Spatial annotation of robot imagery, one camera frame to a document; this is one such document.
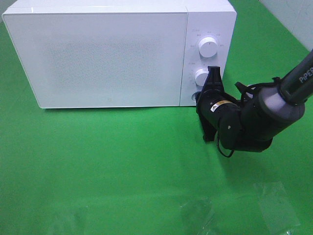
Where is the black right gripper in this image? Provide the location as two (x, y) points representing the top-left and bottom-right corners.
(196, 66), (239, 142)

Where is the white microwave door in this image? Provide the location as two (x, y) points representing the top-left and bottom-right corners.
(4, 13), (187, 108)

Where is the white microwave knob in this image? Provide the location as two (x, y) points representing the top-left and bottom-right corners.
(195, 69), (209, 87)
(198, 36), (218, 58)

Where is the clear tape patch right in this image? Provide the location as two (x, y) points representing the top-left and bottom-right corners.
(253, 181), (300, 235)

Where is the white microwave oven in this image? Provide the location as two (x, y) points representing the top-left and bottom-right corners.
(2, 0), (237, 109)

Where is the round microwave door button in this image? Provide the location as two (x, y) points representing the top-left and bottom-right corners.
(192, 92), (200, 102)

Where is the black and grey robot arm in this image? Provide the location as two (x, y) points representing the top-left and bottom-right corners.
(196, 52), (313, 153)

